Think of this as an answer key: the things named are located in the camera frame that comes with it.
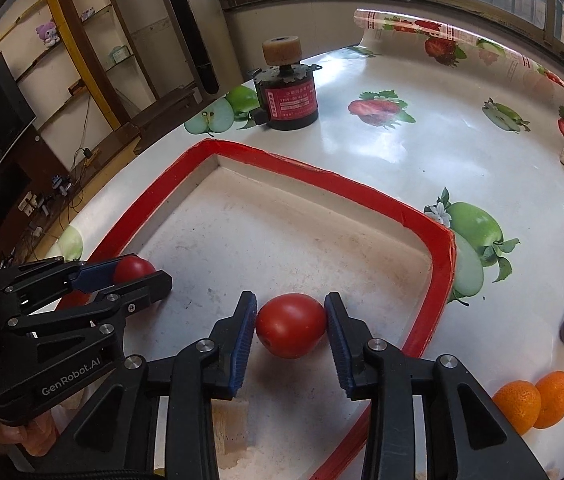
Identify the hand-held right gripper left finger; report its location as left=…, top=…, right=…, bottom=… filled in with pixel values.
left=44, top=290, right=259, bottom=480

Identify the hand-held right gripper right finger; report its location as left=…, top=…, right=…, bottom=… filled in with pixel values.
left=324, top=291, right=550, bottom=480

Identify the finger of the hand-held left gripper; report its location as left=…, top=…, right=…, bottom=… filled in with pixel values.
left=0, top=256, right=118, bottom=306
left=4, top=270, right=173, bottom=346

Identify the red tomato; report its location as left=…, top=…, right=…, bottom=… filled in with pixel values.
left=113, top=256, right=157, bottom=285
left=255, top=293, right=327, bottom=359

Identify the red rimmed white tray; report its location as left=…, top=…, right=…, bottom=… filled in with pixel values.
left=42, top=139, right=458, bottom=480

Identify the orange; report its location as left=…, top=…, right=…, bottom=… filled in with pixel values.
left=534, top=371, right=564, bottom=429
left=492, top=380, right=543, bottom=436

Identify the person's left hand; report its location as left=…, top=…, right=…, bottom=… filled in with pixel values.
left=0, top=405, right=63, bottom=461

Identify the wooden television cabinet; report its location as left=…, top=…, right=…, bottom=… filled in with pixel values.
left=0, top=120, right=143, bottom=266

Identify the fruit printed tablecloth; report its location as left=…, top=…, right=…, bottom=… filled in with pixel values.
left=44, top=8, right=564, bottom=480

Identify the wooden stool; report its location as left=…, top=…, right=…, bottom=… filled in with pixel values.
left=129, top=87, right=203, bottom=156

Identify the red black motor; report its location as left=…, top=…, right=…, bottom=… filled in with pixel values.
left=249, top=36, right=320, bottom=132

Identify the purple plush toy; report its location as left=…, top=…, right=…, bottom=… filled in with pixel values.
left=36, top=19, right=60, bottom=48

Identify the tower air conditioner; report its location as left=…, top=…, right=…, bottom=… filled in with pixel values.
left=154, top=0, right=228, bottom=96

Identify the wooden wall shelf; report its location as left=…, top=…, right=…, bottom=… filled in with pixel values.
left=0, top=0, right=163, bottom=126

